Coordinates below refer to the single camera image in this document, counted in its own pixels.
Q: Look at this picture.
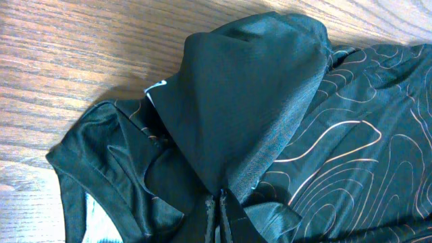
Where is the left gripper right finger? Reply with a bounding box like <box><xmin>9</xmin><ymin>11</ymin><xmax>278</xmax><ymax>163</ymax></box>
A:
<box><xmin>219</xmin><ymin>189</ymin><xmax>243</xmax><ymax>243</ymax></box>

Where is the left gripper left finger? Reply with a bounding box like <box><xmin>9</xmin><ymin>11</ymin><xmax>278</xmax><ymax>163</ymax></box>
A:
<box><xmin>202</xmin><ymin>195</ymin><xmax>216</xmax><ymax>243</ymax></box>

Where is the black orange patterned jersey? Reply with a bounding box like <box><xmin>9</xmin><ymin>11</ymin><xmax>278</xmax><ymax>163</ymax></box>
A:
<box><xmin>47</xmin><ymin>12</ymin><xmax>431</xmax><ymax>242</ymax></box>

